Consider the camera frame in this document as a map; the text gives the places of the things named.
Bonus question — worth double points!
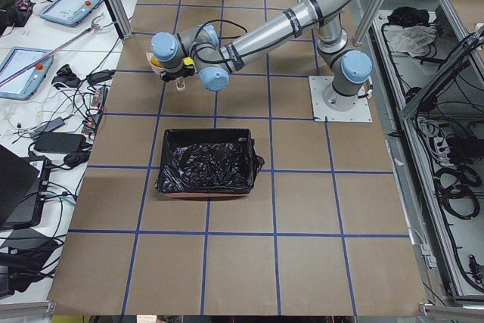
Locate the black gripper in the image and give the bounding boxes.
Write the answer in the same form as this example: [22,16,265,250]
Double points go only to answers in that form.
[159,57,195,82]

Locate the yellow sponge piece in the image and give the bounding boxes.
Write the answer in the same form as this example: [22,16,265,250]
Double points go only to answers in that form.
[150,57,160,67]

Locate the beige plastic dustpan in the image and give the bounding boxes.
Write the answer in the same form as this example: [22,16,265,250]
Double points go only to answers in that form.
[146,52,186,92]

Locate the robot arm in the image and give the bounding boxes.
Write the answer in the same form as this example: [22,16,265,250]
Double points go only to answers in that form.
[150,0,372,98]

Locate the black lined trash bin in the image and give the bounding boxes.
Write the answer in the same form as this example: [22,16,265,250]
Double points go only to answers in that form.
[155,128,265,198]

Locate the reacher grabber tool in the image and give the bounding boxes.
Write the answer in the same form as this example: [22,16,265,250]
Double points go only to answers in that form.
[1,17,103,86]

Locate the teach pendant far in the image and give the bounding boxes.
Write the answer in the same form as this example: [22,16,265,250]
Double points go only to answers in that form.
[39,0,102,26]

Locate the teach pendant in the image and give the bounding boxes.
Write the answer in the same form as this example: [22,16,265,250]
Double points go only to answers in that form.
[1,47,53,101]
[39,0,102,26]

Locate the teach pendant near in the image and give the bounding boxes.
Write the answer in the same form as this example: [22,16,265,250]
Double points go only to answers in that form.
[1,47,53,101]

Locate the black laptop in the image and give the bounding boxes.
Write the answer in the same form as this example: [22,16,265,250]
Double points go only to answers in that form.
[1,147,51,230]

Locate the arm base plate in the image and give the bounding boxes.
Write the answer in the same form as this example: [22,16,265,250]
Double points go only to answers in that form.
[309,76,372,123]

